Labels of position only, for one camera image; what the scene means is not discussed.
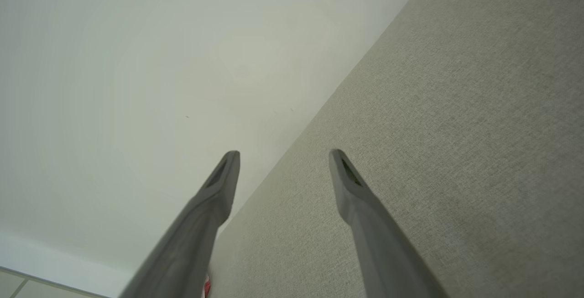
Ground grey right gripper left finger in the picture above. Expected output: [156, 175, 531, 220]
[119, 151, 241, 298]

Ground white wall baseboard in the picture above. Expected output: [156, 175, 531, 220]
[0, 232, 134, 298]

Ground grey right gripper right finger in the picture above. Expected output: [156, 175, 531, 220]
[329, 149, 450, 298]

